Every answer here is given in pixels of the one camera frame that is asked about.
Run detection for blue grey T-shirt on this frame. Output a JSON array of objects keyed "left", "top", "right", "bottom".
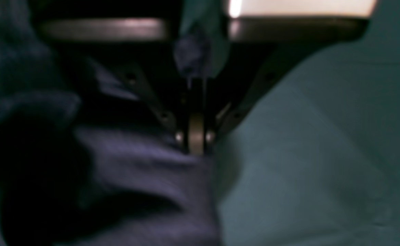
[{"left": 0, "top": 0, "right": 222, "bottom": 246}]

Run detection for teal table cloth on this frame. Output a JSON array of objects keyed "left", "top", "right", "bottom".
[{"left": 179, "top": 0, "right": 400, "bottom": 246}]

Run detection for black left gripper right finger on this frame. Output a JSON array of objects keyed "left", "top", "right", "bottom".
[{"left": 197, "top": 0, "right": 378, "bottom": 154}]

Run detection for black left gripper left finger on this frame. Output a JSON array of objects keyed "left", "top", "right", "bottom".
[{"left": 32, "top": 0, "right": 197, "bottom": 154}]

